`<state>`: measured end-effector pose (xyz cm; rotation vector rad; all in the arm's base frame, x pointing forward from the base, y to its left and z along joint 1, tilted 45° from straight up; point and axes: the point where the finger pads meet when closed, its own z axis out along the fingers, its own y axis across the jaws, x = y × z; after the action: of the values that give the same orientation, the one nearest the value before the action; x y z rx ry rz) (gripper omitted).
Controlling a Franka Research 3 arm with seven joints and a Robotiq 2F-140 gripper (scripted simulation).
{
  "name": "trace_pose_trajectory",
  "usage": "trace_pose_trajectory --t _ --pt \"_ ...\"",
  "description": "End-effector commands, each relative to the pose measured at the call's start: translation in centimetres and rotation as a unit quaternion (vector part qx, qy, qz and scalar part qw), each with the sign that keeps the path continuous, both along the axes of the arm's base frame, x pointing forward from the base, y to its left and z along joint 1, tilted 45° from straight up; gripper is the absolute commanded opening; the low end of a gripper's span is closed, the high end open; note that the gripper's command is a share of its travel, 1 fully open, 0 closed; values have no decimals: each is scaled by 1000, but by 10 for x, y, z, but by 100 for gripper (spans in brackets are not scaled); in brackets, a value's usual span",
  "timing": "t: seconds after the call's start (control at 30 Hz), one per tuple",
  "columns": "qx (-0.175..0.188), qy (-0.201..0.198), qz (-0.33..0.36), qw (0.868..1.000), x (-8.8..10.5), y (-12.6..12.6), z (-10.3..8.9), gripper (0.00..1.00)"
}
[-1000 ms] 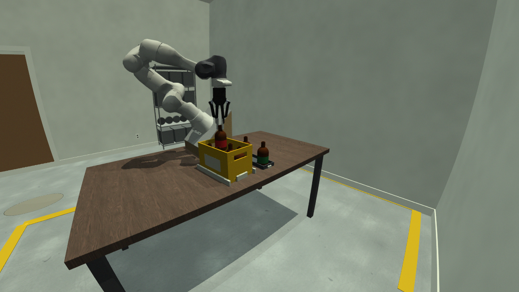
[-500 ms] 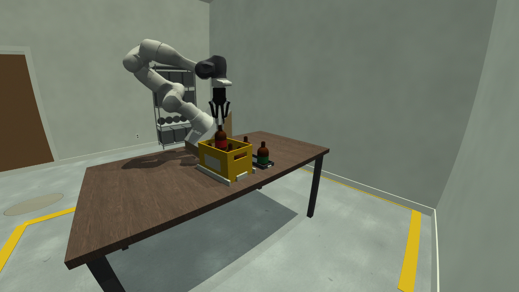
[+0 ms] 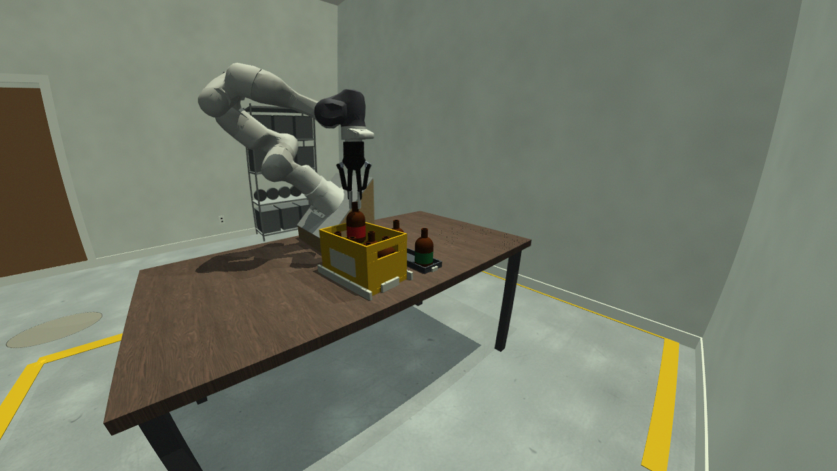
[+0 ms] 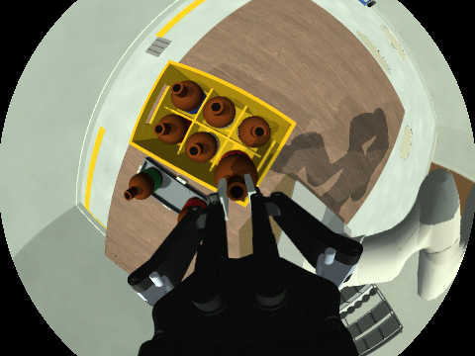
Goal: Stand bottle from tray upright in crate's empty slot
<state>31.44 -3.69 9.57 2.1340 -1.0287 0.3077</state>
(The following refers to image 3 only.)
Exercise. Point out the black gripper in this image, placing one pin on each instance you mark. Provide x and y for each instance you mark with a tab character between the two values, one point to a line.
353	159

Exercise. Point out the brown bottle with green label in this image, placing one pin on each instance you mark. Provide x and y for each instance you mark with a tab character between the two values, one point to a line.
424	249

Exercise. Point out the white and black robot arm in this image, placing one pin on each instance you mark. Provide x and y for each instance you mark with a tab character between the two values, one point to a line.
221	99

